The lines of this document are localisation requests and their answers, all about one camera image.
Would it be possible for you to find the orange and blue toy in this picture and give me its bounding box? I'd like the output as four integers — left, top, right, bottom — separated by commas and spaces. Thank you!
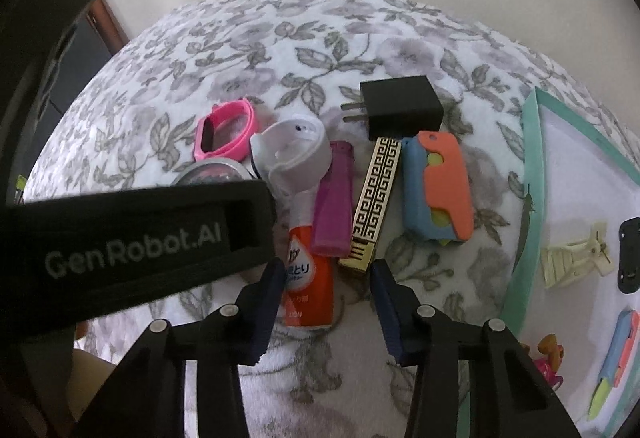
402, 130, 475, 244

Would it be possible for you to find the teal-rimmed white tray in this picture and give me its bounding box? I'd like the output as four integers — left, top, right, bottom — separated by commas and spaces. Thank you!
504, 86, 640, 438

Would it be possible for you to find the brown wooden furniture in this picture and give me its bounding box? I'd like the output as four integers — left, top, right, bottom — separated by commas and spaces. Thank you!
96, 0, 132, 57

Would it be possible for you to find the orange blue toy green blade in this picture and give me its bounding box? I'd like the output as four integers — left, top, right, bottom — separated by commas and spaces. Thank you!
587, 310, 640, 419

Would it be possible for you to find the black toy car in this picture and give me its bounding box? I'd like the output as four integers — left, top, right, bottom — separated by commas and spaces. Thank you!
617, 216, 640, 295

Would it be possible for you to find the round silver tin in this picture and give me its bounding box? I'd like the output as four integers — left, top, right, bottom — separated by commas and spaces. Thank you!
174, 157, 256, 189

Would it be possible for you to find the black plug charger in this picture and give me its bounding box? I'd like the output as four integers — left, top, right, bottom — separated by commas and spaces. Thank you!
340, 76, 445, 143

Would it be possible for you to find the pink toy figure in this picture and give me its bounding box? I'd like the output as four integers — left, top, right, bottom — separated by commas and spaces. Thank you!
519, 337, 566, 392

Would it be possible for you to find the gold patterned lighter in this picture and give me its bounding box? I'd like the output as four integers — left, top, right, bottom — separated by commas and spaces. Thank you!
338, 136, 403, 278

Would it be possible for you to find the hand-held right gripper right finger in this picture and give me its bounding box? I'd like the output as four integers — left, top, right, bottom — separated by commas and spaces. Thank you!
369, 259, 581, 438

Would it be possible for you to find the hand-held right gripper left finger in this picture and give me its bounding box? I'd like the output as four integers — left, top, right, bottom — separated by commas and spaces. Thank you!
82, 258, 286, 438

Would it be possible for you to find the cream hair clip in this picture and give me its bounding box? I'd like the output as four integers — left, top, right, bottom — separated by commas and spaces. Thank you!
538, 221, 614, 289

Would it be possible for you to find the pink toy watch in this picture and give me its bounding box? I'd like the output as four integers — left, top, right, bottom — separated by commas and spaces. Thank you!
194, 98, 258, 163

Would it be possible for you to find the orange spray bottle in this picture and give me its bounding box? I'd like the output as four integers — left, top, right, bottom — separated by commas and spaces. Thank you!
282, 190, 335, 330

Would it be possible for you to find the white cap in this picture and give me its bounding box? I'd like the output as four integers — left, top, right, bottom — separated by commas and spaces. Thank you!
249, 115, 332, 192

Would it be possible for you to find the purple lighter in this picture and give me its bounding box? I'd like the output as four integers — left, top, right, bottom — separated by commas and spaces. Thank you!
310, 141, 355, 259

